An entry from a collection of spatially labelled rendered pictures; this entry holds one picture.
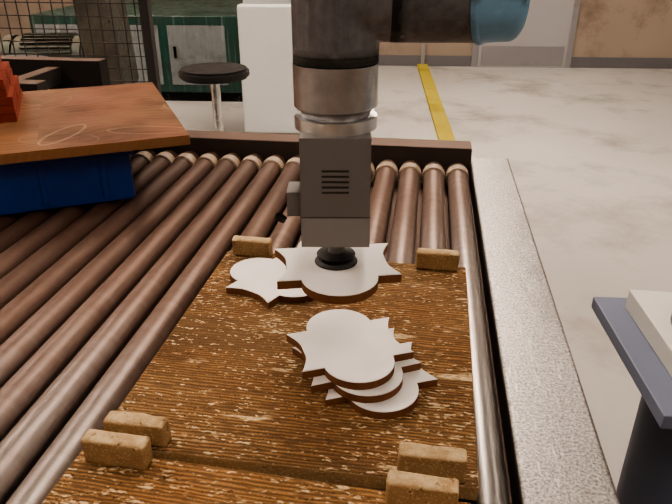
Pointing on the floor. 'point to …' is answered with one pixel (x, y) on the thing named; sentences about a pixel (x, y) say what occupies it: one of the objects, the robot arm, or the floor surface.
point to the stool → (196, 73)
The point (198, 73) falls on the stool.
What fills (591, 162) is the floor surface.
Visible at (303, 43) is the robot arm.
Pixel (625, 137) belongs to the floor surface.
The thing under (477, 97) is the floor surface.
